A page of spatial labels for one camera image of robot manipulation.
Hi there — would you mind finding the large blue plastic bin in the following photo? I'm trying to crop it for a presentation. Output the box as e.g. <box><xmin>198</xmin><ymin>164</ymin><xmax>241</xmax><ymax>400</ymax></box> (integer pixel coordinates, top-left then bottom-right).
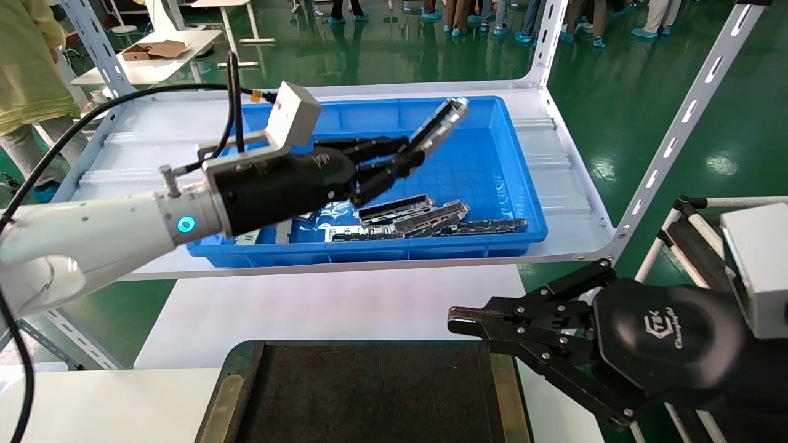
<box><xmin>187</xmin><ymin>95</ymin><xmax>549</xmax><ymax>269</ymax></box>

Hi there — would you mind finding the white desk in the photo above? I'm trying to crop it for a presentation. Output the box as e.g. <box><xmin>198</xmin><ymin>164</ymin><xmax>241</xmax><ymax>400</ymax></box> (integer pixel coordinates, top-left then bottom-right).
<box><xmin>145</xmin><ymin>0</ymin><xmax>278</xmax><ymax>68</ymax></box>
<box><xmin>71</xmin><ymin>28</ymin><xmax>223</xmax><ymax>88</ymax></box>

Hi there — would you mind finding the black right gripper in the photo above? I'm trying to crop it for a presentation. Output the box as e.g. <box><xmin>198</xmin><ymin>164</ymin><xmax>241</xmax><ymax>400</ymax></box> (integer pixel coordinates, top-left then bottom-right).
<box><xmin>448</xmin><ymin>258</ymin><xmax>788</xmax><ymax>426</ymax></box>

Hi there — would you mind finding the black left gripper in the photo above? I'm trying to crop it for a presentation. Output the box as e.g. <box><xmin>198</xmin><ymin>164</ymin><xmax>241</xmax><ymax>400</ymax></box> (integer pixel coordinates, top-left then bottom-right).
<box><xmin>203</xmin><ymin>135</ymin><xmax>427</xmax><ymax>238</ymax></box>

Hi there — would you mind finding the standing person in yellow coat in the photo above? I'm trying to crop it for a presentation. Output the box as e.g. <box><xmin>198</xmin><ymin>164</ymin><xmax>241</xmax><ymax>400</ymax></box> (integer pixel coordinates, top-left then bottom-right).
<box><xmin>0</xmin><ymin>0</ymin><xmax>90</xmax><ymax>205</ymax></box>

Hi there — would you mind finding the grey slotted metal shelf rack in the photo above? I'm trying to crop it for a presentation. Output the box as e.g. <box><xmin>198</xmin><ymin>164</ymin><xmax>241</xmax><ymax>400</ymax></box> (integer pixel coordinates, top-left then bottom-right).
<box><xmin>0</xmin><ymin>0</ymin><xmax>774</xmax><ymax>371</ymax></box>

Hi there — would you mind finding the notched metal channel part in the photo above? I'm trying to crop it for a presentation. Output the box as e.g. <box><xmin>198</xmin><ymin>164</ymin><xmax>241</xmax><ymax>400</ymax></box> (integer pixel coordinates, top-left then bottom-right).
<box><xmin>452</xmin><ymin>218</ymin><xmax>529</xmax><ymax>238</ymax></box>

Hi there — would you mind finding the open flat cardboard box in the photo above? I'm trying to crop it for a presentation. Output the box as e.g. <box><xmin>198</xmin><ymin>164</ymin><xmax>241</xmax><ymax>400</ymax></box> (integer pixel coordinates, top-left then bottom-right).
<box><xmin>121</xmin><ymin>39</ymin><xmax>189</xmax><ymax>62</ymax></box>

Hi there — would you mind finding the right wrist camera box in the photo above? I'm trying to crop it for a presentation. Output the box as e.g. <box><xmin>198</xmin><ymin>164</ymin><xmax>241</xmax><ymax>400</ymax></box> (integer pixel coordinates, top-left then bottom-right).
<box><xmin>718</xmin><ymin>202</ymin><xmax>788</xmax><ymax>341</ymax></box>

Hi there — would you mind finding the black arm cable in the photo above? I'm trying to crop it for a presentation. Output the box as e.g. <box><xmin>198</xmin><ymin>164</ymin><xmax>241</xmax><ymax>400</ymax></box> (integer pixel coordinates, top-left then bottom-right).
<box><xmin>0</xmin><ymin>51</ymin><xmax>281</xmax><ymax>443</ymax></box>

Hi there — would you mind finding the black container tray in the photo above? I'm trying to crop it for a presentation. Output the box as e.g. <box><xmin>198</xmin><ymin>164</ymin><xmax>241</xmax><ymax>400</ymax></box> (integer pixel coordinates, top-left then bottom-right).
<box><xmin>196</xmin><ymin>340</ymin><xmax>534</xmax><ymax>443</ymax></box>

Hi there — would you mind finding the white tube folding cart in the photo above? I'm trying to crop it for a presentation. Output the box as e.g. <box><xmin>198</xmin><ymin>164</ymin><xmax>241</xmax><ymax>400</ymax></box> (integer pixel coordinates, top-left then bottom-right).
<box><xmin>633</xmin><ymin>195</ymin><xmax>788</xmax><ymax>443</ymax></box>

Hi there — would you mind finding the person with blue shoe covers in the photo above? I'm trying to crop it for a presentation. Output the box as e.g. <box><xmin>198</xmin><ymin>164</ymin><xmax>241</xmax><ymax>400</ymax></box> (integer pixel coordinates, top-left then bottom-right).
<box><xmin>630</xmin><ymin>0</ymin><xmax>683</xmax><ymax>39</ymax></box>
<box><xmin>326</xmin><ymin>0</ymin><xmax>372</xmax><ymax>26</ymax></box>
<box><xmin>513</xmin><ymin>0</ymin><xmax>544</xmax><ymax>44</ymax></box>
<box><xmin>558</xmin><ymin>0</ymin><xmax>608</xmax><ymax>49</ymax></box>
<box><xmin>442</xmin><ymin>0</ymin><xmax>493</xmax><ymax>38</ymax></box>

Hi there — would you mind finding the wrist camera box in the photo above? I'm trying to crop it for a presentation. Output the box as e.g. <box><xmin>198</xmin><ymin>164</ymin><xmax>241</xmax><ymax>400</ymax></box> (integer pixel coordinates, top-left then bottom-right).
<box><xmin>718</xmin><ymin>202</ymin><xmax>788</xmax><ymax>341</ymax></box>
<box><xmin>263</xmin><ymin>81</ymin><xmax>323</xmax><ymax>152</ymax></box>

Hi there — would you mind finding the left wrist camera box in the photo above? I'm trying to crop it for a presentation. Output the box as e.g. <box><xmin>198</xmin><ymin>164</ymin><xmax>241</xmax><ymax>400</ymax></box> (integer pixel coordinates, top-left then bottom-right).
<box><xmin>263</xmin><ymin>81</ymin><xmax>323</xmax><ymax>152</ymax></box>

